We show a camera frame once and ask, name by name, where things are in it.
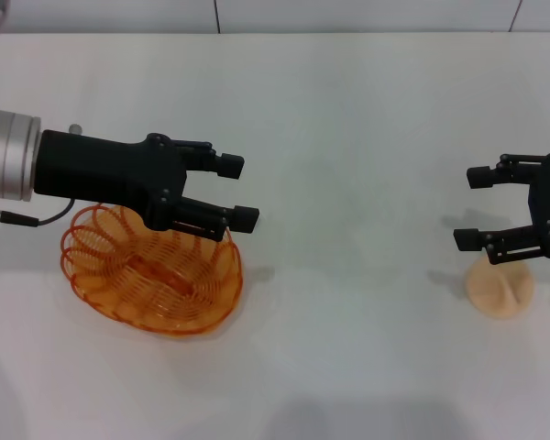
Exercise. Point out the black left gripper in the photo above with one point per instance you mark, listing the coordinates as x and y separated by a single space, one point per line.
105 174

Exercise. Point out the beige steamed bun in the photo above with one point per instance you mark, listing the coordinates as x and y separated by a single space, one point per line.
499 298

